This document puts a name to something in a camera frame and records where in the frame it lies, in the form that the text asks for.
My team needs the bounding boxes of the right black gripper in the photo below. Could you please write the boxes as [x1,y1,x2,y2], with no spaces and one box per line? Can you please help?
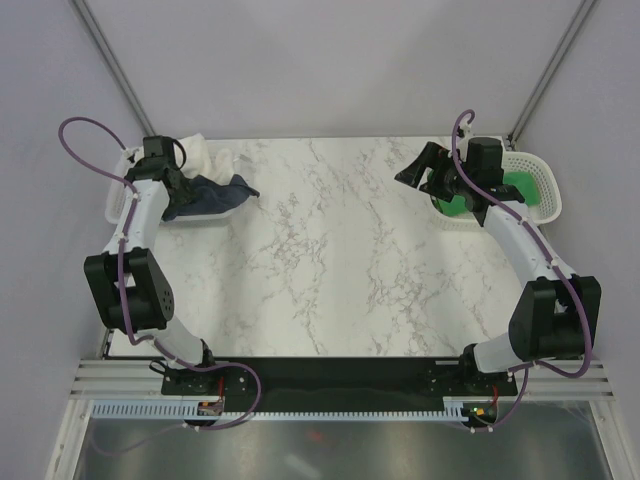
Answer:
[395,142,475,204]

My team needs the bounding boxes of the dark blue towel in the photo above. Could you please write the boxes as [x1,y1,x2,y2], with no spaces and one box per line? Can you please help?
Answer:
[163,174,260,221]

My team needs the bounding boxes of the green towel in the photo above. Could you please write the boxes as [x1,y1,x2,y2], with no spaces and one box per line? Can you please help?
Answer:
[434,171,540,217]

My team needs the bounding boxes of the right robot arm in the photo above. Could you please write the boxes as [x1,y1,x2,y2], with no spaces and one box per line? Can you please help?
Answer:
[395,137,602,394]

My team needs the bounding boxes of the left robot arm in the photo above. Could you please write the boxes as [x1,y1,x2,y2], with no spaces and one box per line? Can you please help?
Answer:
[84,136,219,394]

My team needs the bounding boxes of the white towel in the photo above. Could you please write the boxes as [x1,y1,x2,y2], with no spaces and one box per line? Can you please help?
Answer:
[175,133,240,185]

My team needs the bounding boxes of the left white plastic basket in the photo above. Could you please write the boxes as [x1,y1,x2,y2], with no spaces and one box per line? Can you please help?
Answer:
[104,149,233,225]

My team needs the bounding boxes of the white plastic basket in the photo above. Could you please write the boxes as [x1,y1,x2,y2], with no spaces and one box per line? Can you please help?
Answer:
[428,151,562,231]
[104,149,233,225]

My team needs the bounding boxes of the right white plastic basket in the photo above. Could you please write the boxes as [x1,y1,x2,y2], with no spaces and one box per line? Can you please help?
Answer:
[428,151,562,231]

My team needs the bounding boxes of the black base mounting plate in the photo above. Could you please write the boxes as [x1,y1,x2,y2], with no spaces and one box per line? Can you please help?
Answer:
[150,357,517,412]

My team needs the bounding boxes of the aluminium extrusion rail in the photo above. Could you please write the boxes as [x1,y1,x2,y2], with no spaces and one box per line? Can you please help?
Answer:
[70,358,614,402]

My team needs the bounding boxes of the white slotted cable duct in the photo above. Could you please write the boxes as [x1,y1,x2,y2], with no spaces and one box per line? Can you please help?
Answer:
[90,397,497,423]

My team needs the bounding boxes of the right aluminium frame post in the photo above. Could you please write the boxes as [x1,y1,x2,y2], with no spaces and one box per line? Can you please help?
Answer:
[504,0,600,150]

